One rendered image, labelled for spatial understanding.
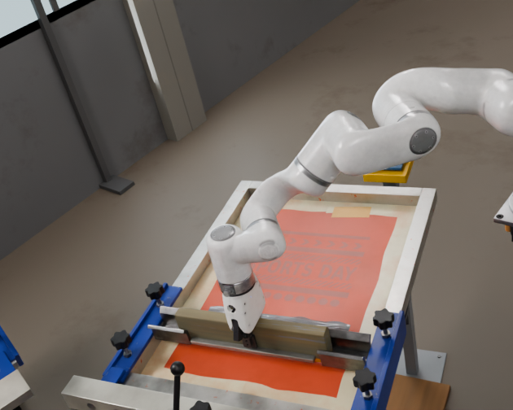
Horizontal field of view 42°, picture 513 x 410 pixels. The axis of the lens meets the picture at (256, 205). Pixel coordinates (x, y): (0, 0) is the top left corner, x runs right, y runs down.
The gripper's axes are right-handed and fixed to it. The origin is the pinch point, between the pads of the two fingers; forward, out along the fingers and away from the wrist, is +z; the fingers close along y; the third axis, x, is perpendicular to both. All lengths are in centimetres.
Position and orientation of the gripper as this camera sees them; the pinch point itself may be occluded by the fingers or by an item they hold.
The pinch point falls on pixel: (252, 334)
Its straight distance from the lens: 149.6
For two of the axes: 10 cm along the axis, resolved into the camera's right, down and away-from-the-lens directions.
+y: 3.6, -5.9, 7.2
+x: -9.1, -0.6, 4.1
